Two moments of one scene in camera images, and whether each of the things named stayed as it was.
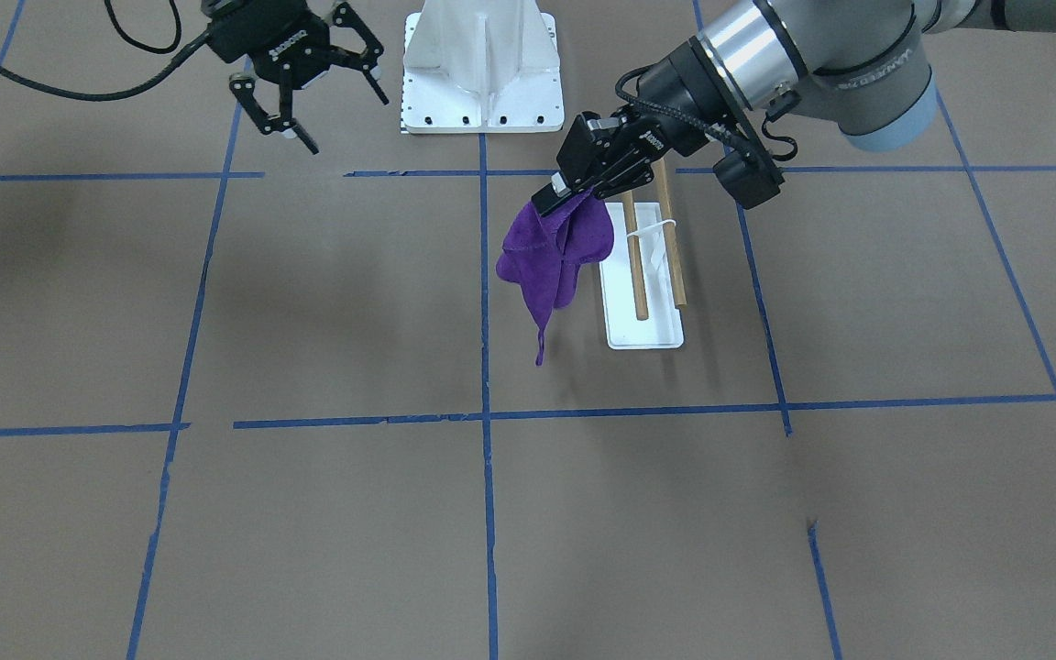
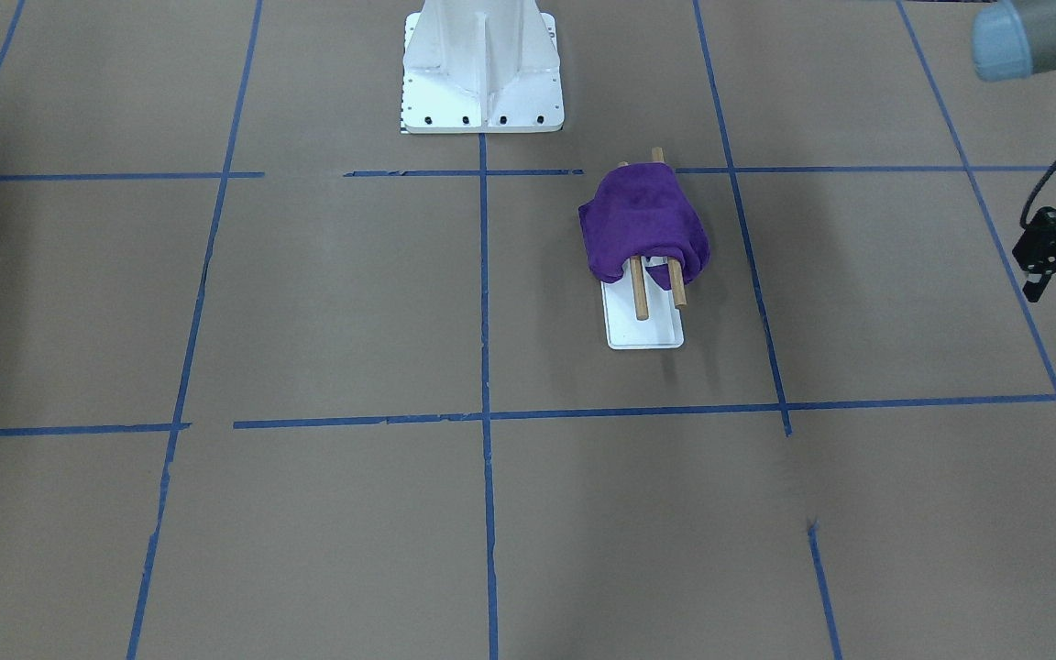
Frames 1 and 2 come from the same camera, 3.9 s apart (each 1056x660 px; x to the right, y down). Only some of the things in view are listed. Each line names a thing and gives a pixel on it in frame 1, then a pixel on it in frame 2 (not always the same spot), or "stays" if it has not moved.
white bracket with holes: x=481 y=67 stays
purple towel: x=543 y=255 → x=642 y=211
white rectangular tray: x=643 y=279 stays
